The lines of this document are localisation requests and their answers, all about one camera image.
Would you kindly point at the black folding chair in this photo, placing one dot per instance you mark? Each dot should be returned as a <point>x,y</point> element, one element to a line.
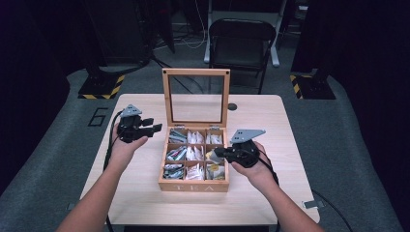
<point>241,48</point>

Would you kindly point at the group of assorted tea packets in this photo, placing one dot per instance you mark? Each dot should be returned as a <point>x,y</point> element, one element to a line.
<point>193,154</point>

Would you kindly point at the grey metal table bracket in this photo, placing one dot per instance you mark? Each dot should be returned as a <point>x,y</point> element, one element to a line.
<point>313,204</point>
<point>71,206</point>

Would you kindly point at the wooden tea box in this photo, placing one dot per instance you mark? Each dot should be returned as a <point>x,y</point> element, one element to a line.
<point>193,186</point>

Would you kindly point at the black stand with striped base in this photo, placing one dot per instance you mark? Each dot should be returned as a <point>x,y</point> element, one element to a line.
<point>101,87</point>
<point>311,88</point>

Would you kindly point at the yellow tea bag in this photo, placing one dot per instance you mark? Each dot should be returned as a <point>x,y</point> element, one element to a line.
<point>211,157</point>

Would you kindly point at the person's right hand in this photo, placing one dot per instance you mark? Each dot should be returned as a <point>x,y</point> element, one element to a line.
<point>257,172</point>

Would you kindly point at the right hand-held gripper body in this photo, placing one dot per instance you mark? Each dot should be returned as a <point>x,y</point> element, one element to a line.
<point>242,151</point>

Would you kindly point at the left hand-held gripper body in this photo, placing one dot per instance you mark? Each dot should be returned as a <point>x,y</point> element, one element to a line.
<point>129,125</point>

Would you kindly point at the white metal stand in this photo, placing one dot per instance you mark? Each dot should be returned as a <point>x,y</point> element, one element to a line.
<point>274,54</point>

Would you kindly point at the person's left hand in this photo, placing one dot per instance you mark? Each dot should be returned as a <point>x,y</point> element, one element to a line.
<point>124,148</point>

